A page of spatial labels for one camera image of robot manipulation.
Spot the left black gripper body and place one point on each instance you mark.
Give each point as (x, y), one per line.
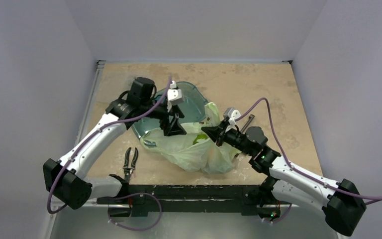
(159, 112)

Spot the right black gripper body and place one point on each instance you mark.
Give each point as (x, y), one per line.
(222, 134)

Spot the light green plastic bag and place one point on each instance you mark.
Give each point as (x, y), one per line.
(179, 150)

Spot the green fake lime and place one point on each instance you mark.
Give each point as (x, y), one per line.
(199, 138)

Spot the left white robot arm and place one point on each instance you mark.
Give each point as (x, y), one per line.
(65, 178)

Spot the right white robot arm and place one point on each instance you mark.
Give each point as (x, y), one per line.
(338, 203)

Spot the black metal clamp tool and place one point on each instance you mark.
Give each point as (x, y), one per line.
(248, 122)

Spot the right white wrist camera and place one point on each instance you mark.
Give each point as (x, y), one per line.
(231, 115)

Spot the black handled pliers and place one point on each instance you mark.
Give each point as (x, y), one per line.
(129, 164)

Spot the aluminium frame rail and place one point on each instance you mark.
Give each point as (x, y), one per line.
(83, 128)

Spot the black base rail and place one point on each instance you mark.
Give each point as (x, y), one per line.
(246, 200)

